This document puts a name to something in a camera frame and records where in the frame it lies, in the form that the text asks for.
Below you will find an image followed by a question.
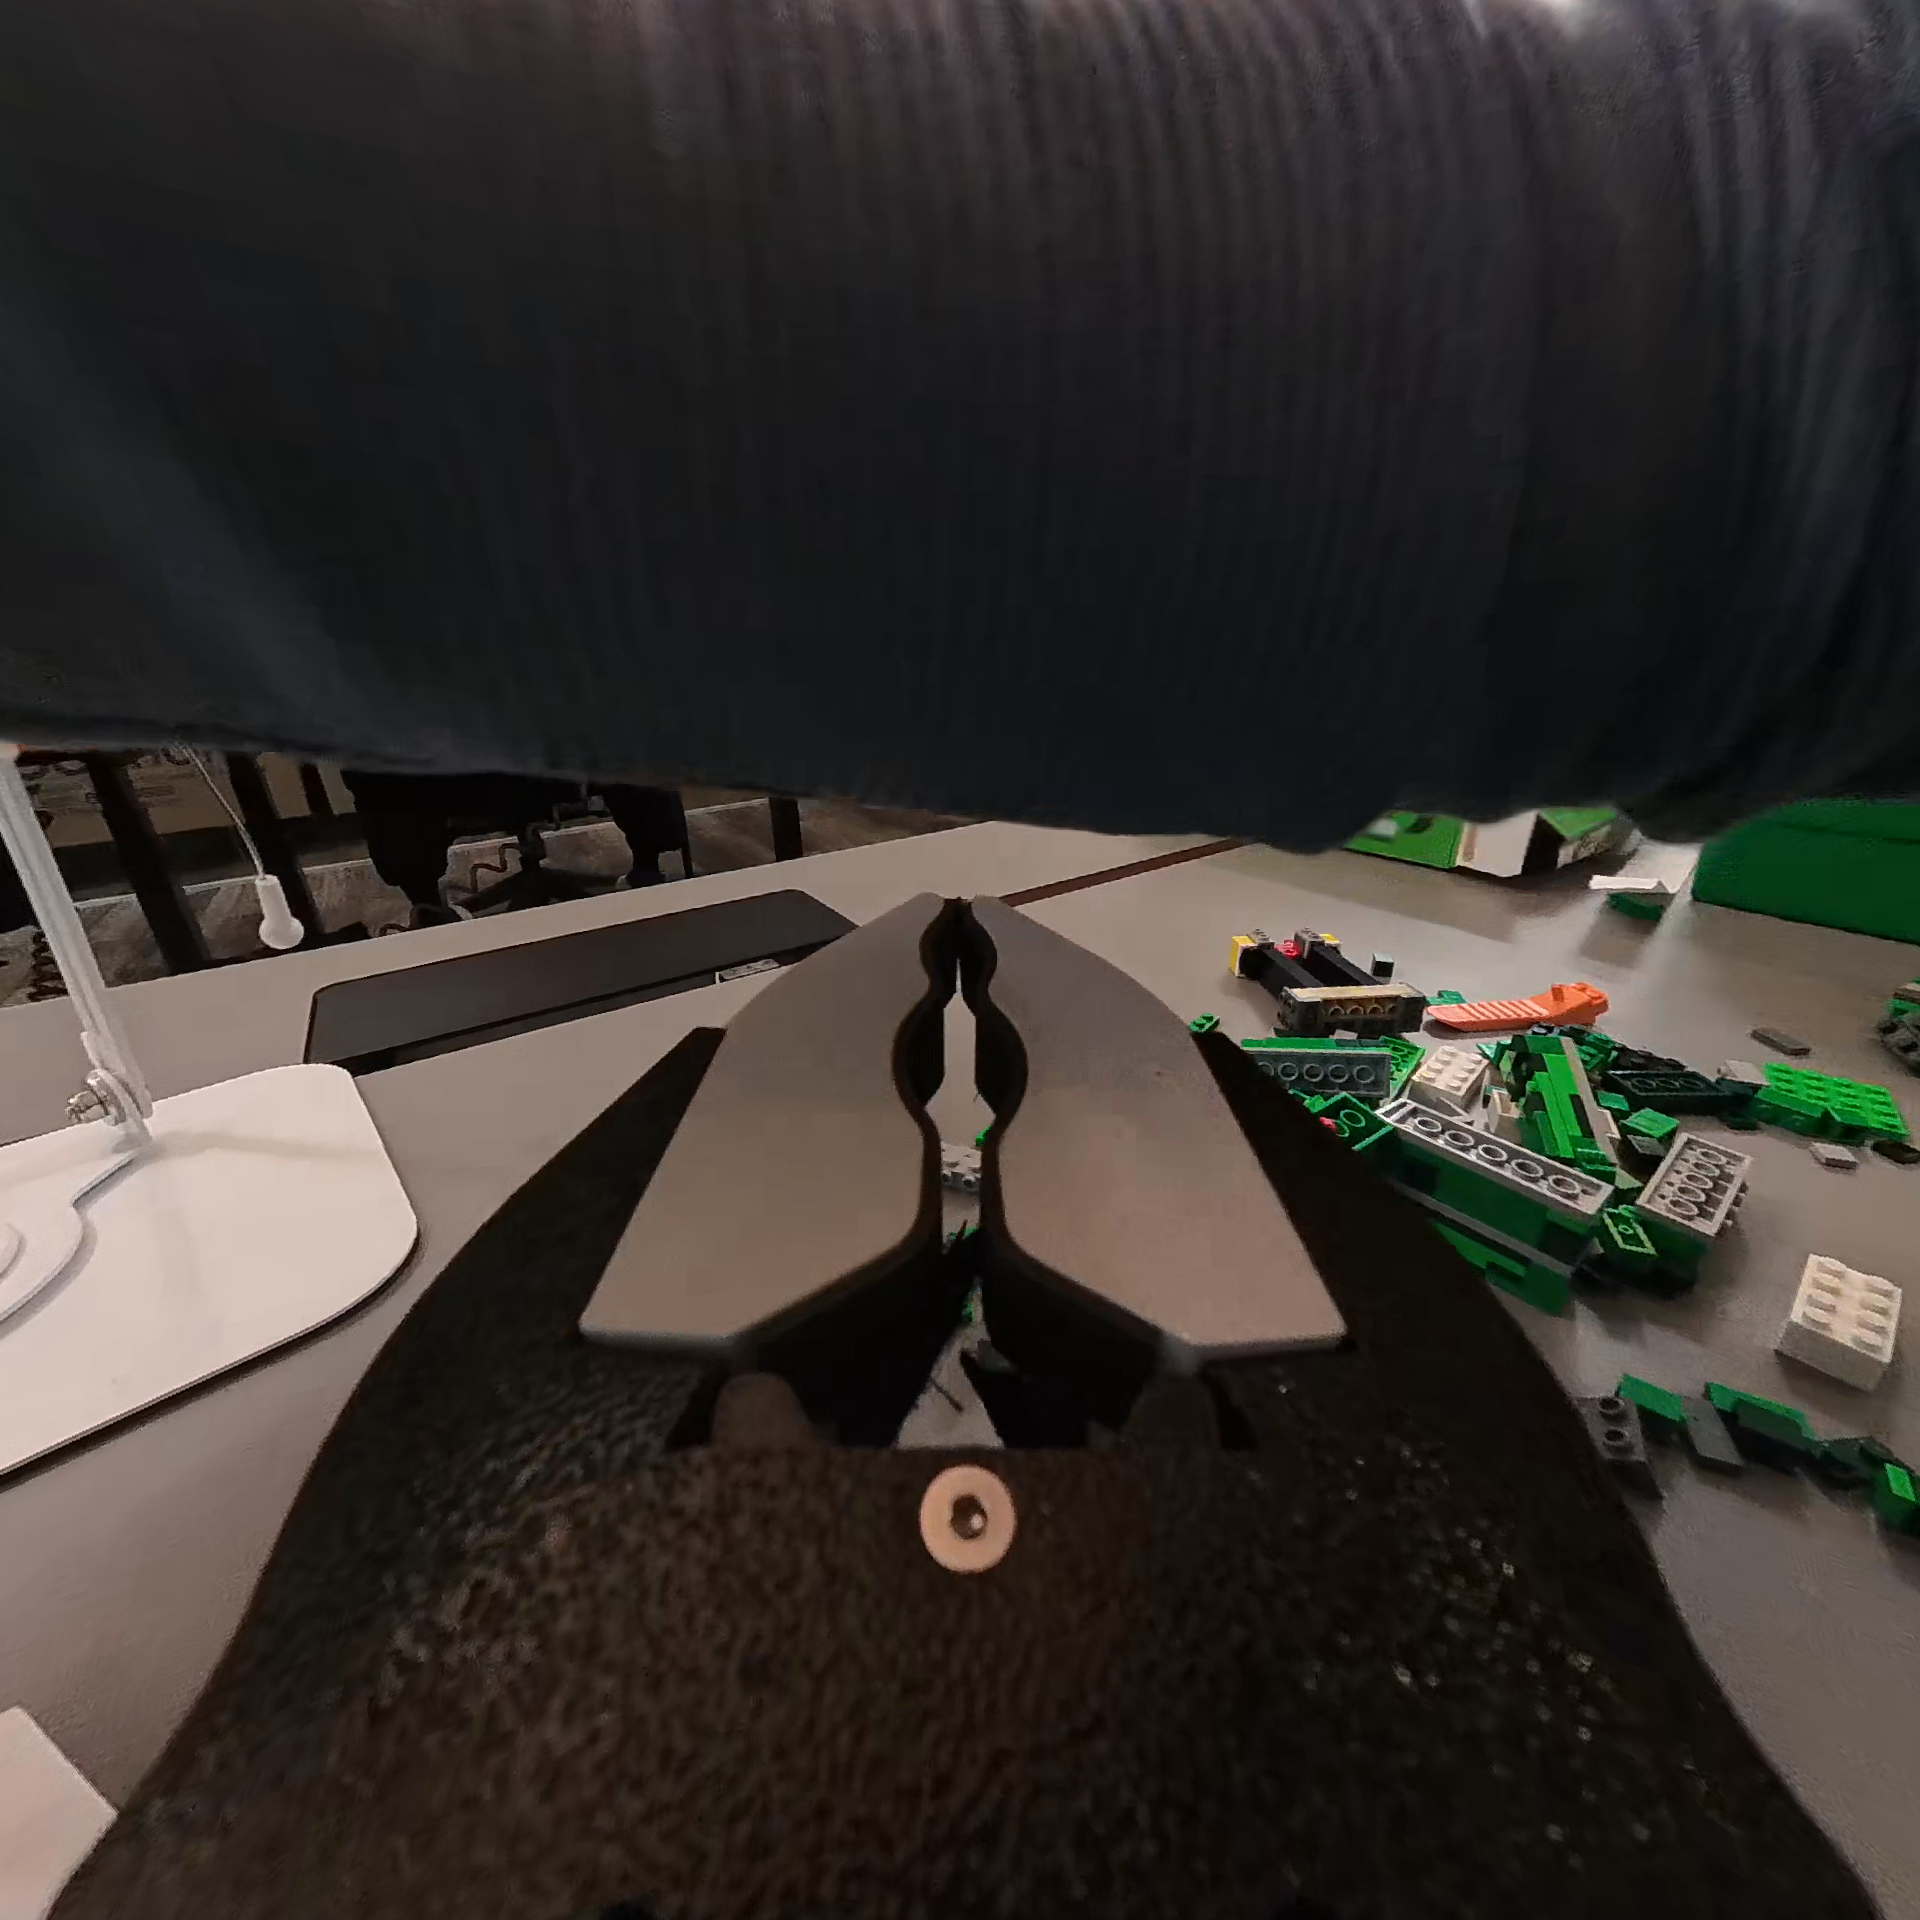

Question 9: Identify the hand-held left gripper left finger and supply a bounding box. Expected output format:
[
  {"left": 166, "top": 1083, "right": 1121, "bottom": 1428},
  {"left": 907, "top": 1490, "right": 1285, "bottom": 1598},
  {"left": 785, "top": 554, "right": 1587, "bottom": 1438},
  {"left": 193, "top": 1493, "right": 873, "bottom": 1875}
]
[{"left": 576, "top": 895, "right": 966, "bottom": 1423}]

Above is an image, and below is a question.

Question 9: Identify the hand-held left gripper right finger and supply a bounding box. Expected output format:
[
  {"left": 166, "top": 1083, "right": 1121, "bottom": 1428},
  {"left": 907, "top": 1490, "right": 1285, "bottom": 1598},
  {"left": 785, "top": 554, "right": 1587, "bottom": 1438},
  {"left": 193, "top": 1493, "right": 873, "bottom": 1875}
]
[{"left": 973, "top": 895, "right": 1350, "bottom": 1431}]

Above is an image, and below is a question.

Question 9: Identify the grey desk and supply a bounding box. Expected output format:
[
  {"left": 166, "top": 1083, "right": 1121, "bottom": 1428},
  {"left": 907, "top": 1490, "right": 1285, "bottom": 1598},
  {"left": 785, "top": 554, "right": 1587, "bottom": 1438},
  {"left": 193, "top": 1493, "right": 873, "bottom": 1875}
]
[{"left": 0, "top": 815, "right": 1920, "bottom": 1920}]

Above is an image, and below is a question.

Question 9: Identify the small yellow black brick car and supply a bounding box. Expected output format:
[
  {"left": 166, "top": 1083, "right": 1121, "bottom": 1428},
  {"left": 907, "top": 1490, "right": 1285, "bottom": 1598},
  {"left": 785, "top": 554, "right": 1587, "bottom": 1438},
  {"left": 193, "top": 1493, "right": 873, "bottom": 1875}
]
[{"left": 1230, "top": 928, "right": 1427, "bottom": 1038}]

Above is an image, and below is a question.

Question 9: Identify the black flat device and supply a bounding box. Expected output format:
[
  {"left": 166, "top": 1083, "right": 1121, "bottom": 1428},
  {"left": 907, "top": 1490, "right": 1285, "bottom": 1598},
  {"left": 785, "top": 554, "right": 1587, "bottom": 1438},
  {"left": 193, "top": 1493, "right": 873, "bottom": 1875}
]
[{"left": 304, "top": 887, "right": 861, "bottom": 1069}]

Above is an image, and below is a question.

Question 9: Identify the grey long studded brick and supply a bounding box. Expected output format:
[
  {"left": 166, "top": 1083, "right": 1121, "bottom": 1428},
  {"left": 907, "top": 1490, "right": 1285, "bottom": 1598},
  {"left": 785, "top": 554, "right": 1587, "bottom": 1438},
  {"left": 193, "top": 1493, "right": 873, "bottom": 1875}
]
[{"left": 1376, "top": 1098, "right": 1618, "bottom": 1221}]

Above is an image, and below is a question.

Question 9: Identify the orange brick separator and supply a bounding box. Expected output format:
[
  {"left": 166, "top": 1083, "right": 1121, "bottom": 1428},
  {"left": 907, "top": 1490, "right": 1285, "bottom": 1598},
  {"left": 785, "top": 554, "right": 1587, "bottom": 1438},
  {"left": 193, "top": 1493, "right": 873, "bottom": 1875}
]
[{"left": 1425, "top": 982, "right": 1609, "bottom": 1032}]

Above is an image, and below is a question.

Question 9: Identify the pile of green bricks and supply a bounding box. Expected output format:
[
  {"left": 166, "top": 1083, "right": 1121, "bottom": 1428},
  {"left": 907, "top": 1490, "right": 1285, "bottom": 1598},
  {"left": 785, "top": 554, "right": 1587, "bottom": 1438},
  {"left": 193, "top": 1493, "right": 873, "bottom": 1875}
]
[{"left": 1192, "top": 1008, "right": 1920, "bottom": 1318}]

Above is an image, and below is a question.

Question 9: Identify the open cardboard box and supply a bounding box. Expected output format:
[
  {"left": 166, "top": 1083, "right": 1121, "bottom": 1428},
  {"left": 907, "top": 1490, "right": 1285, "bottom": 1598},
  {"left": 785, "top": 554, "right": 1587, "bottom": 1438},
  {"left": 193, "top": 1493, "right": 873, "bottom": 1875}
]
[{"left": 1343, "top": 804, "right": 1641, "bottom": 880}]

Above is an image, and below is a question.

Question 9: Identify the black office chair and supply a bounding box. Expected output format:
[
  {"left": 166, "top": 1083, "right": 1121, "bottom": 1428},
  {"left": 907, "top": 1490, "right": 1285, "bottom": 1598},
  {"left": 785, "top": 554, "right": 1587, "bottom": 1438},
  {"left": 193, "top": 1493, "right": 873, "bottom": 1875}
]
[{"left": 343, "top": 767, "right": 701, "bottom": 917}]

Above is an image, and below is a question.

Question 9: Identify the white book stand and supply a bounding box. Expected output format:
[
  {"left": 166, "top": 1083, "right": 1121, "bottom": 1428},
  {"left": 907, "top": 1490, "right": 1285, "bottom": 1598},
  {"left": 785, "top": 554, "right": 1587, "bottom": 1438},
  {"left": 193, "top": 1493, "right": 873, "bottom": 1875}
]
[{"left": 0, "top": 742, "right": 418, "bottom": 1479}]

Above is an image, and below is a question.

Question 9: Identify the grey short studded brick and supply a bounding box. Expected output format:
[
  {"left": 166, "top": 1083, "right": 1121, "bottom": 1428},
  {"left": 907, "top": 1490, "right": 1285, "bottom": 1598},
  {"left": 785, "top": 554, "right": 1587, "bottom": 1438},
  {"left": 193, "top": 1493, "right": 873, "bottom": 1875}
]
[{"left": 1635, "top": 1134, "right": 1754, "bottom": 1240}]

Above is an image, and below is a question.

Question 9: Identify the cluster of small mixed bricks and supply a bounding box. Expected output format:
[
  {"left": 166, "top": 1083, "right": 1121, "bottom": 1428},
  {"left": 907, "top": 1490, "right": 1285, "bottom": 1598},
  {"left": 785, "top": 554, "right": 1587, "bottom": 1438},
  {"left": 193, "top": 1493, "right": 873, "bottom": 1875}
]
[{"left": 1576, "top": 1372, "right": 1920, "bottom": 1536}]

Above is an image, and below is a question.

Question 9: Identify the white studded brick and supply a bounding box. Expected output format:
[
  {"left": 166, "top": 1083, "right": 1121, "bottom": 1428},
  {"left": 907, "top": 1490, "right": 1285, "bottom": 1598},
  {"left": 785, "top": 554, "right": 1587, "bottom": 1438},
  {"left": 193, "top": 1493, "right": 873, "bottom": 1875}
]
[{"left": 1777, "top": 1252, "right": 1907, "bottom": 1394}]

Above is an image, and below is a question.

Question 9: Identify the green cardboard box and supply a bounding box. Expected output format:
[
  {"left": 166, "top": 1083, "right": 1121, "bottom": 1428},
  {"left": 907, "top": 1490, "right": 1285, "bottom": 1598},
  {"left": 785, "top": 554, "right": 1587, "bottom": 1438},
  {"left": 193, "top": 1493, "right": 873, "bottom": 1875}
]
[{"left": 1693, "top": 797, "right": 1920, "bottom": 947}]

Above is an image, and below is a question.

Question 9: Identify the white hanging cord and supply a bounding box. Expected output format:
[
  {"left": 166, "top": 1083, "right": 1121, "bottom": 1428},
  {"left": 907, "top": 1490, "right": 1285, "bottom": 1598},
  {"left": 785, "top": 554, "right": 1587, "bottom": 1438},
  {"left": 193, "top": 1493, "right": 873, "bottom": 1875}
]
[{"left": 182, "top": 742, "right": 310, "bottom": 954}]

